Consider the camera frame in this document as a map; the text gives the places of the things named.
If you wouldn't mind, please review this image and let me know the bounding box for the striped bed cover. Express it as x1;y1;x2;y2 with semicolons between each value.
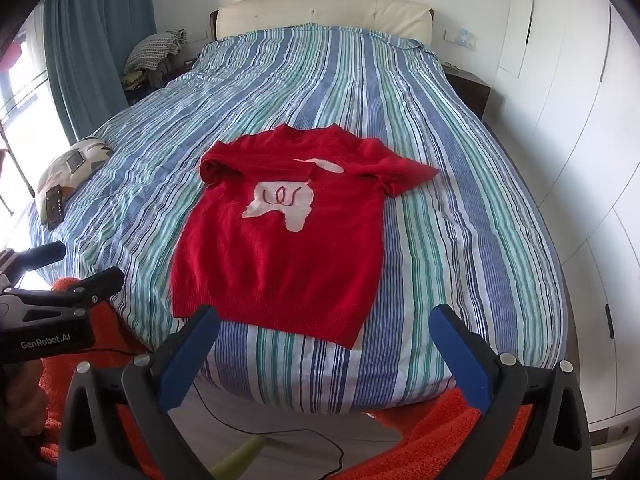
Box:
27;22;568;413

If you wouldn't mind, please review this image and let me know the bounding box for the black cable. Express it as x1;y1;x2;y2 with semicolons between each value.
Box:
192;380;346;472

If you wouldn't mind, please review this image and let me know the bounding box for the white wardrobe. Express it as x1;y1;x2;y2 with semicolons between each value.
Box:
482;0;640;443

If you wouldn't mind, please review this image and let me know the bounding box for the patterned pillow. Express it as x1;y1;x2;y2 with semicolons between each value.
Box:
36;136;115;196

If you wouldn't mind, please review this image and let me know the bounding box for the person's left hand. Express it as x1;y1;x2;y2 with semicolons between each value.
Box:
4;359;47;437

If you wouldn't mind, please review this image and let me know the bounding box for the dark wooden nightstand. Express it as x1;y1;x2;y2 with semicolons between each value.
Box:
442;67;493;121
122;60;198;107

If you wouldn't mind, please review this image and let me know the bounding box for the white wall outlet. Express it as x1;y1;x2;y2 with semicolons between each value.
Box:
445;27;478;51

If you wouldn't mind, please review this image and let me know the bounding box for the teal curtain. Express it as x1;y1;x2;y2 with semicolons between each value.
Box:
42;0;158;143

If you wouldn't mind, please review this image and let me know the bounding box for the red towel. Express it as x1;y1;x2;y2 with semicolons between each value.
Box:
170;125;441;350

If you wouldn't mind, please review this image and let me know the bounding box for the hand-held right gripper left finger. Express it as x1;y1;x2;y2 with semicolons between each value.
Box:
59;304;221;480

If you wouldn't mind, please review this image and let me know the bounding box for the window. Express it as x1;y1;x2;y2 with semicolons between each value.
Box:
0;25;66;213

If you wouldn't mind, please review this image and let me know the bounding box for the black remote control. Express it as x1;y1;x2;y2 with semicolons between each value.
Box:
44;185;66;231

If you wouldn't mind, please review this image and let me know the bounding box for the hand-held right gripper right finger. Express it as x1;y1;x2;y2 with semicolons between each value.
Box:
429;304;593;480

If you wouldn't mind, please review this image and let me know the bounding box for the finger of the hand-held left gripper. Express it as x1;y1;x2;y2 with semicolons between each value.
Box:
0;267;125;318
0;241;67;288

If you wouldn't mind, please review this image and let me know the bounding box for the checked folded cloth pile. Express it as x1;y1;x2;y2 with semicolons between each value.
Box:
124;29;187;73

